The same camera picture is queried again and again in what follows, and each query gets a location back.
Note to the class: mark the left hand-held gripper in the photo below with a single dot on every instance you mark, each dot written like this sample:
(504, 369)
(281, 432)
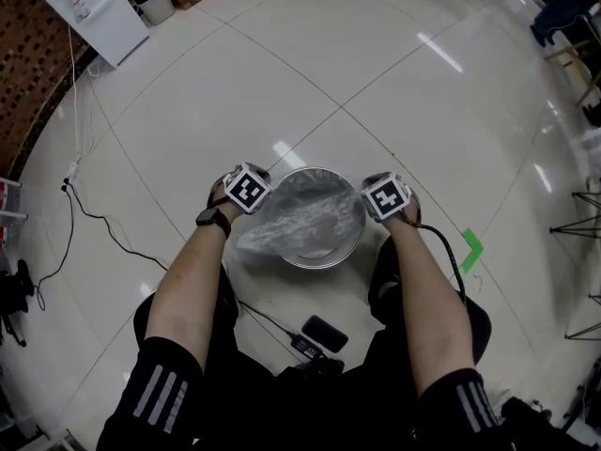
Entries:
(246, 190)

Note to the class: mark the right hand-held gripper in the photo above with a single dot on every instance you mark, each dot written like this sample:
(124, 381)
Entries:
(387, 199)

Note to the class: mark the clear plastic bag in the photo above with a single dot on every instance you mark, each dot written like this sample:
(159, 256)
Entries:
(291, 223)

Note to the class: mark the stainless steel bucket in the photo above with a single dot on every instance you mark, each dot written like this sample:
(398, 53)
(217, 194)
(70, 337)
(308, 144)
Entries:
(347, 247)

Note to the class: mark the person's right forearm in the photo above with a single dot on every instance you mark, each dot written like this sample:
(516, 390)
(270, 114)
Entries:
(432, 308)

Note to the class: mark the person's left forearm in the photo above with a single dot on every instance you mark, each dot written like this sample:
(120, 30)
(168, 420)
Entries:
(188, 294)

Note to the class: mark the person's right hand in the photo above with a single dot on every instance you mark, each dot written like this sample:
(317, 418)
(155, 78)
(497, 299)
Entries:
(406, 214)

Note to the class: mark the person's left hand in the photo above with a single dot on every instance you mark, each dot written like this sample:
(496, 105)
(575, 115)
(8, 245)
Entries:
(220, 197)

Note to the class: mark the black smartwatch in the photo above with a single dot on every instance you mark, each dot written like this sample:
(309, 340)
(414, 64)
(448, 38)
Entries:
(211, 218)

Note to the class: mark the person's right black shoe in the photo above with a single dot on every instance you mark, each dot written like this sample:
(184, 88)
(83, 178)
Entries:
(382, 280)

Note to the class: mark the person's black shoe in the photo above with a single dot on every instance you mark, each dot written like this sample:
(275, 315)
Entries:
(382, 280)
(230, 299)

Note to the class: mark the green floor tape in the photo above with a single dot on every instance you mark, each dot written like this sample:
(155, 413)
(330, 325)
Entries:
(472, 252)

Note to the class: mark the person's left black shoe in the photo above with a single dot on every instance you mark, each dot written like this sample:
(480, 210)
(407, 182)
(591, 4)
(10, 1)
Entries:
(230, 299)

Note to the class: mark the black smartphone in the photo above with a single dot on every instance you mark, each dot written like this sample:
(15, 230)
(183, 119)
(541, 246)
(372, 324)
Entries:
(325, 334)

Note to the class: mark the person's black trousers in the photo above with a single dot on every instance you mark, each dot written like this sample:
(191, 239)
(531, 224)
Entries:
(225, 346)

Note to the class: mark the black power adapter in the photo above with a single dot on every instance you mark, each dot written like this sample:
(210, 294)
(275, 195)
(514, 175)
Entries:
(307, 346)

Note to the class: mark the white power strip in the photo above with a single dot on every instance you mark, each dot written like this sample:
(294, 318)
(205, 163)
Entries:
(73, 171)

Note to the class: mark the black tripod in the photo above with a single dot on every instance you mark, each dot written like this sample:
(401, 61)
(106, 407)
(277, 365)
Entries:
(582, 226)
(589, 331)

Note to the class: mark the small beige waste bin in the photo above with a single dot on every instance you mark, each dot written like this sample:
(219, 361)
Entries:
(157, 5)

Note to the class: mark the white water dispenser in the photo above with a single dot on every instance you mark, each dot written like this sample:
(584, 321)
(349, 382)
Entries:
(108, 21)

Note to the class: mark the person's black striped shirt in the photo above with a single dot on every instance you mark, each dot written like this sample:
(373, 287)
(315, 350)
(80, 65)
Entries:
(155, 397)

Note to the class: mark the wooden stool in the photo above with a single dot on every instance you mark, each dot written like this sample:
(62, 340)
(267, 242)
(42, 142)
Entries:
(570, 54)

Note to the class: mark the white shelf rack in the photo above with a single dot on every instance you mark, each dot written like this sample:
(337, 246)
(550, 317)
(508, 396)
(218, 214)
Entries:
(11, 205)

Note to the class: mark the black folded stand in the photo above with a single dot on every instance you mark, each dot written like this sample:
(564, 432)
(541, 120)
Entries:
(14, 294)

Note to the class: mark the grey storage crate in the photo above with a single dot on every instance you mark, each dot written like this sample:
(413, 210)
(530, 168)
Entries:
(37, 442)

